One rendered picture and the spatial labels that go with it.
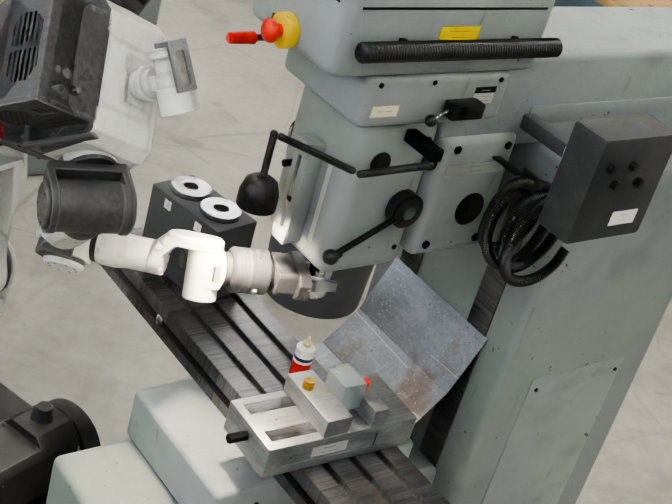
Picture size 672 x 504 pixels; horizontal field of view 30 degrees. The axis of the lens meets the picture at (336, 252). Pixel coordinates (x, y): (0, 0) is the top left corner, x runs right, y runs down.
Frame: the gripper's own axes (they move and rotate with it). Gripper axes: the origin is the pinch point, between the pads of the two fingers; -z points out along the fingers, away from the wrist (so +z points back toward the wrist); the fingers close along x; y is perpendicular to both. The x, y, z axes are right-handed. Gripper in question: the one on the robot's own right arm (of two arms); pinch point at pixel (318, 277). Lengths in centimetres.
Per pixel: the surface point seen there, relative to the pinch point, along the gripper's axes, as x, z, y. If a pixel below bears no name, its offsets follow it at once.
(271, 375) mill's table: 3.0, 2.3, 26.9
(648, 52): 11, -58, -52
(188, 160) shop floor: 278, -41, 123
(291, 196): -5.2, 11.8, -20.0
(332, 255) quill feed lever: -16.5, 5.5, -15.3
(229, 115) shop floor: 328, -68, 123
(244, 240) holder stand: 32.0, 6.0, 12.6
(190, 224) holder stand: 34.0, 18.2, 11.1
